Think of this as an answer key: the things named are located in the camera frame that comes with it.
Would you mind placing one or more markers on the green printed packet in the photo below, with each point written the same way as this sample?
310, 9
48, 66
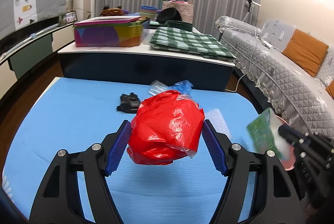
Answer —
261, 132

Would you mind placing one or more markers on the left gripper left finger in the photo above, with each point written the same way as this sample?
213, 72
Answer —
58, 200

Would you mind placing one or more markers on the white dark coffee table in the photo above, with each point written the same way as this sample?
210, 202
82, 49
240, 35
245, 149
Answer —
142, 65

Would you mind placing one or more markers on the stacked coloured bowls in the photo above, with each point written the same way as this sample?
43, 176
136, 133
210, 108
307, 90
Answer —
148, 11

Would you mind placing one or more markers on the blue foam mat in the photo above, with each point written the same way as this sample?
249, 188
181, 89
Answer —
75, 114

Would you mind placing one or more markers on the grey covered sofa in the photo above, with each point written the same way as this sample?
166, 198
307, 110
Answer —
298, 98

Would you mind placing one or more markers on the grey covered television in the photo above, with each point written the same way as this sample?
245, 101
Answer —
16, 14

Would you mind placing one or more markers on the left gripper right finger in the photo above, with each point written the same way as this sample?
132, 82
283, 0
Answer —
274, 198

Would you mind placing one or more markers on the black hat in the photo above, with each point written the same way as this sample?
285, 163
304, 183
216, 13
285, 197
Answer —
168, 14

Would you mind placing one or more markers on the orange cushion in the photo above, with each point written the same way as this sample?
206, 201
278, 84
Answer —
306, 51
330, 89

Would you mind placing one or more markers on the pink woven basket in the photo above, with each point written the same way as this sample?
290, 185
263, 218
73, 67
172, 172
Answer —
185, 8

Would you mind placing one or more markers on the brown plush toy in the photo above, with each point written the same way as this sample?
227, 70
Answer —
107, 11

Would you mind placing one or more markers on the tv cabinet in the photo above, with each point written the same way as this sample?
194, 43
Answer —
21, 58

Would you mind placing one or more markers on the green checked cloth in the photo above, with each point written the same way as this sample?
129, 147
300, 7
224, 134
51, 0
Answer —
205, 45

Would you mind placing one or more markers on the small photo frame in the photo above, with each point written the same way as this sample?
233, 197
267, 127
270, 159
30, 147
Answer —
70, 17

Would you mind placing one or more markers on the blue plastic bag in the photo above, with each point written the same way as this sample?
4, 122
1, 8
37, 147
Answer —
184, 87

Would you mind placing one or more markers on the colourful storage box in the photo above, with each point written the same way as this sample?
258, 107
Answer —
111, 31

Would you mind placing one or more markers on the red plastic bag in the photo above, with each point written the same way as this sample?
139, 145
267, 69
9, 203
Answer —
167, 127

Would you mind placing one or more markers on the white phone stand lamp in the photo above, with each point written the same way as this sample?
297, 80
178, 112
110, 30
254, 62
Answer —
251, 4

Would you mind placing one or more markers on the black gold wrapper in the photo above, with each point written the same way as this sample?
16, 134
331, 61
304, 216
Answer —
129, 103

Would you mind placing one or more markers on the dark green tray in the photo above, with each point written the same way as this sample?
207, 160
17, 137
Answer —
179, 25

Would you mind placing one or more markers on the white foam mesh sleeve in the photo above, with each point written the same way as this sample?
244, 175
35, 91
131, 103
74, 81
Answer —
218, 121

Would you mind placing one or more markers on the pink trash bucket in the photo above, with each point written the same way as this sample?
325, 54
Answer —
287, 157

